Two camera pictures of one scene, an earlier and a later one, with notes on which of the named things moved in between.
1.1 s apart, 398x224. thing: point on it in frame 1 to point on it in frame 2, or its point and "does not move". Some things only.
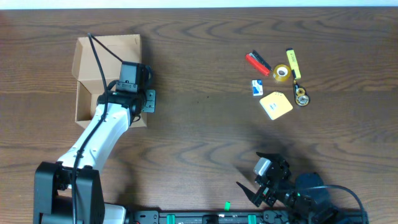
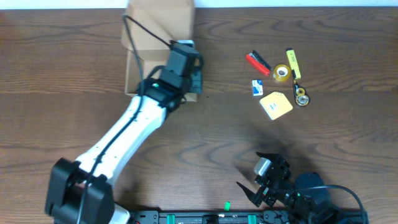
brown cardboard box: [87, 71] to [148, 28]
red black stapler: [259, 63] does not move
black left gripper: [150, 101] to [196, 78]
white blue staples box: [257, 87] does not move
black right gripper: [265, 187] does not move
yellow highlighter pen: [293, 63] does not move
